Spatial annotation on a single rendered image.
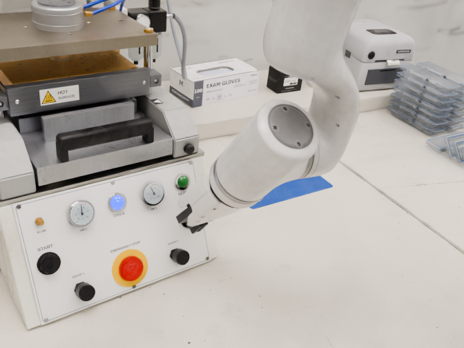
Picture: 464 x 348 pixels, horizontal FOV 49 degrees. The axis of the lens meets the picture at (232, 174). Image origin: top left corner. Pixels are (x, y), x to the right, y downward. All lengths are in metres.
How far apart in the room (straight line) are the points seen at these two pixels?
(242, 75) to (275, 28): 0.90
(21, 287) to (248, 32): 1.12
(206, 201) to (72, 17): 0.37
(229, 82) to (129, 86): 0.59
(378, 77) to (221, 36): 0.50
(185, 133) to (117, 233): 0.20
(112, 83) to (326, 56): 0.41
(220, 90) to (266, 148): 0.84
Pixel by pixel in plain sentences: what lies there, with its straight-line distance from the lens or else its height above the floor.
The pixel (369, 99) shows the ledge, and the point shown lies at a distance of 1.63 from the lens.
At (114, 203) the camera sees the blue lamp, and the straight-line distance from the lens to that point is 0.81.
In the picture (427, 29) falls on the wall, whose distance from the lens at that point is 2.23.
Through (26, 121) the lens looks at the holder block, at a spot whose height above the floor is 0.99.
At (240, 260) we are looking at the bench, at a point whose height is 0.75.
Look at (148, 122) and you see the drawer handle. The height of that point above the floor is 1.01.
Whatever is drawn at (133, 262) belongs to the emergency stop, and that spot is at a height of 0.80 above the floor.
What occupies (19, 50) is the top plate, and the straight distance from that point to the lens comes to 0.81.
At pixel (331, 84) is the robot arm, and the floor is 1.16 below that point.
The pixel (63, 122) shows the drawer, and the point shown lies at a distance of 0.83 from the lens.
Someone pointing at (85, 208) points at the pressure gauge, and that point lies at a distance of 0.80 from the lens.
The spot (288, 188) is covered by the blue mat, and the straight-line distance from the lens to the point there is 1.16.
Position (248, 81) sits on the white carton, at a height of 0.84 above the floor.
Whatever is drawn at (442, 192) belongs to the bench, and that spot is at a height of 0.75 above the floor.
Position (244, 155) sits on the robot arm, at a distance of 0.62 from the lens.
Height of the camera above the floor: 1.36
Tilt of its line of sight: 31 degrees down
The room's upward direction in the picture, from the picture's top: 7 degrees clockwise
